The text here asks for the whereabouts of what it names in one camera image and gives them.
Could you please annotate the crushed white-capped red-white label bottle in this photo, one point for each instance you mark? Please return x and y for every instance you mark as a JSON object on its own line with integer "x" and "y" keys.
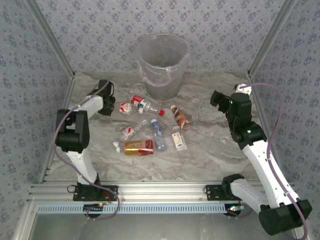
{"x": 125, "y": 108}

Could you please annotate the red label clear bottle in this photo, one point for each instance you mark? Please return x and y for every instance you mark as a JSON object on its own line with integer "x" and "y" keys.
{"x": 137, "y": 100}

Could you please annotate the brown coffee drink bottle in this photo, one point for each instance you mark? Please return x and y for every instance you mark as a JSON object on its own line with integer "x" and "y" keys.
{"x": 180, "y": 117}

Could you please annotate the clear bottle white barcode label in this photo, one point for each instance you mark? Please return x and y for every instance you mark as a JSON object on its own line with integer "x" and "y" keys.
{"x": 178, "y": 140}

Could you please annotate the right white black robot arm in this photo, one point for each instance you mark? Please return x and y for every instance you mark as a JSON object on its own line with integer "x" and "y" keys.
{"x": 265, "y": 170}

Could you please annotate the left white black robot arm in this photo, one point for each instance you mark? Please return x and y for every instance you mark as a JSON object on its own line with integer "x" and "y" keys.
{"x": 82, "y": 165}

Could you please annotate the clear plastic bin liner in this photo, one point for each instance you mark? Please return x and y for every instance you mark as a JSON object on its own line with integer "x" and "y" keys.
{"x": 155, "y": 75}

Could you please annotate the translucent grey plastic bin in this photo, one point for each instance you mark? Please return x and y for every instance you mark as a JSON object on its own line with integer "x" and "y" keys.
{"x": 162, "y": 86}

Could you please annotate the crushed capless clear bottle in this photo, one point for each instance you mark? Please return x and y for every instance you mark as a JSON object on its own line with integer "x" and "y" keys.
{"x": 128, "y": 132}

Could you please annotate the blue water bottle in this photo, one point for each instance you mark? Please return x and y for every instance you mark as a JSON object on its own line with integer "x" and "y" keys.
{"x": 158, "y": 136}

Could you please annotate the right small circuit board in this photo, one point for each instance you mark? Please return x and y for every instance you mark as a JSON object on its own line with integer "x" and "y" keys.
{"x": 233, "y": 208}

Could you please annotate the small circuit board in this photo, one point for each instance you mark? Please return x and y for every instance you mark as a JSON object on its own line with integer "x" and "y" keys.
{"x": 233, "y": 208}
{"x": 93, "y": 207}

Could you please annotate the left small circuit board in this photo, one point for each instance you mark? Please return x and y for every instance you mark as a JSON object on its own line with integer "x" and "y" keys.
{"x": 93, "y": 207}

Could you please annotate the right aluminium upright post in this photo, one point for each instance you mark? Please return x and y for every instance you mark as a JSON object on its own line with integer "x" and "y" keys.
{"x": 272, "y": 35}

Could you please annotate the aluminium upright post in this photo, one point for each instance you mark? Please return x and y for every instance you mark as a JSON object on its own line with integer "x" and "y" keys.
{"x": 50, "y": 37}
{"x": 272, "y": 35}

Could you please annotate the left aluminium upright post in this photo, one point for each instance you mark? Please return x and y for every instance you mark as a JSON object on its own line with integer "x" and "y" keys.
{"x": 50, "y": 37}

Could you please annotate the left aluminium side rail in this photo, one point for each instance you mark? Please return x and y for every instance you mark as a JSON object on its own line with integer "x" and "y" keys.
{"x": 46, "y": 170}

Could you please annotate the aluminium cross rail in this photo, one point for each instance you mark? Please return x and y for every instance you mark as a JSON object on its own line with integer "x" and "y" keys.
{"x": 162, "y": 191}

